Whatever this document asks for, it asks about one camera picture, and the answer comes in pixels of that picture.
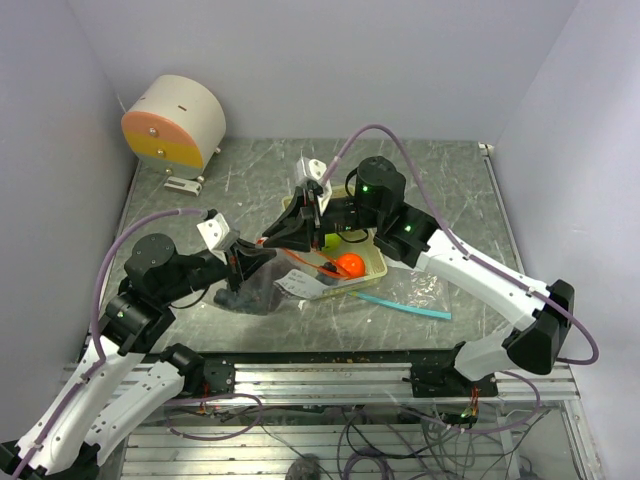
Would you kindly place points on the dark blue grape bunch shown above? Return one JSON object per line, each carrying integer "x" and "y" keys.
{"x": 250, "y": 298}

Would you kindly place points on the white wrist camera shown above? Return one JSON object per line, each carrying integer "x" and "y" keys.
{"x": 310, "y": 173}
{"x": 218, "y": 235}

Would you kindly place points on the blue-zipper clear bag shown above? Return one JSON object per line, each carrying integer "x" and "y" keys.
{"x": 411, "y": 294}

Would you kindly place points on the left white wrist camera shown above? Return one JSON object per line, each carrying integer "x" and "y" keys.
{"x": 218, "y": 235}

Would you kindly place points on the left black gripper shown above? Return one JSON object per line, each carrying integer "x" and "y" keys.
{"x": 237, "y": 256}

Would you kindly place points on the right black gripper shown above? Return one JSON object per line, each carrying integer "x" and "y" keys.
{"x": 298, "y": 227}

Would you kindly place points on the small silver metal bracket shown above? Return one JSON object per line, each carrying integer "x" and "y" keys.
{"x": 183, "y": 186}

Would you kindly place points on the green apple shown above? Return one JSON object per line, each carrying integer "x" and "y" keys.
{"x": 331, "y": 242}

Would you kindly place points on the aluminium rail frame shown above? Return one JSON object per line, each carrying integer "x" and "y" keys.
{"x": 360, "y": 419}

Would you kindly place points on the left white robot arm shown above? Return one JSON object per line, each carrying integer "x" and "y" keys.
{"x": 83, "y": 426}

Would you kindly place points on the yellow-green perforated plastic basket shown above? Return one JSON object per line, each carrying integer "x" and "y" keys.
{"x": 316, "y": 276}

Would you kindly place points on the cylindrical drawer box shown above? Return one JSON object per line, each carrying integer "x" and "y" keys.
{"x": 175, "y": 127}

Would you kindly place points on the small red-orange fruit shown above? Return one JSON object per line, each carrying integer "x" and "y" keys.
{"x": 352, "y": 265}

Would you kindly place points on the red-zipper clear bag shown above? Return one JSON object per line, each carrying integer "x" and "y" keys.
{"x": 253, "y": 273}

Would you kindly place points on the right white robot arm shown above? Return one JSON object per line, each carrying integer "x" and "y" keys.
{"x": 411, "y": 238}

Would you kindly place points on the white corner clip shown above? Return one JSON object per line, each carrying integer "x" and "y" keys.
{"x": 486, "y": 148}

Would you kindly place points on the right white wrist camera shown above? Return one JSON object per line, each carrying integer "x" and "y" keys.
{"x": 310, "y": 173}

